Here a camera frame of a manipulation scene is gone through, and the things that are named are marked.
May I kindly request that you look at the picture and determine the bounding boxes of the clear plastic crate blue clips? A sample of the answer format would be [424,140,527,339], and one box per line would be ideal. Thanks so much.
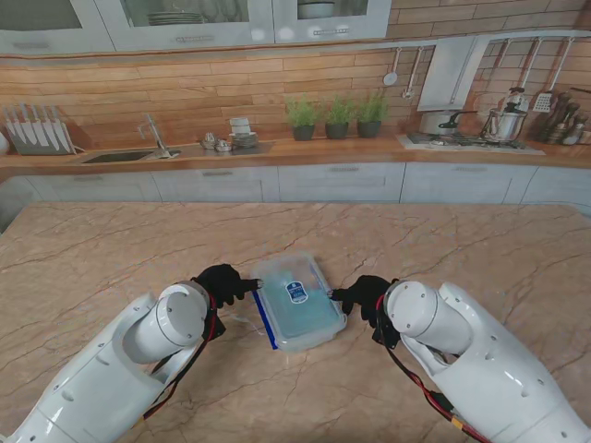
[250,250,349,354]

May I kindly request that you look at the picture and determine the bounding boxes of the red black arm cable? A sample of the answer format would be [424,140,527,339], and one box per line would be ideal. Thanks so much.
[141,294,219,422]
[374,294,491,443]

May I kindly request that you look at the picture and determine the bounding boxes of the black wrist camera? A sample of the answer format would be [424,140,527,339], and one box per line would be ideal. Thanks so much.
[202,316,228,343]
[371,316,402,351]

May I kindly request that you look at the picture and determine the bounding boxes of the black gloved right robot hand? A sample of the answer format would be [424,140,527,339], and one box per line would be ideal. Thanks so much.
[329,274,401,330]

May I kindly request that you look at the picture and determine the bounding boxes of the printed kitchen backdrop banner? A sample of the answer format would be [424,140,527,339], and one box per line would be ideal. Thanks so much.
[0,0,591,234]

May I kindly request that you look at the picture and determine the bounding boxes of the clear plastic crate lid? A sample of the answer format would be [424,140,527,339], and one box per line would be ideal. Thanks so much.
[251,251,348,352]

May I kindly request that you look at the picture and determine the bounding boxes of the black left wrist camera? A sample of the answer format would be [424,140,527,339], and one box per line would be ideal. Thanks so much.
[202,316,228,343]

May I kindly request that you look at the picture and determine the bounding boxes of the red black right arm cable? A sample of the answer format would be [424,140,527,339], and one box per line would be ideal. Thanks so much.
[374,294,491,443]

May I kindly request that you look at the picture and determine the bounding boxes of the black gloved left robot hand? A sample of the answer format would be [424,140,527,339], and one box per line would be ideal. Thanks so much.
[190,263,264,310]

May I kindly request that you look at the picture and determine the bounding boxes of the red black left arm cable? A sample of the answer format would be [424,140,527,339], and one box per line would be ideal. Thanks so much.
[141,294,219,422]

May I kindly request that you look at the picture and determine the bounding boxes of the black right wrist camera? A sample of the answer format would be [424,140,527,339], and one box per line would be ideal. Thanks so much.
[371,316,402,351]

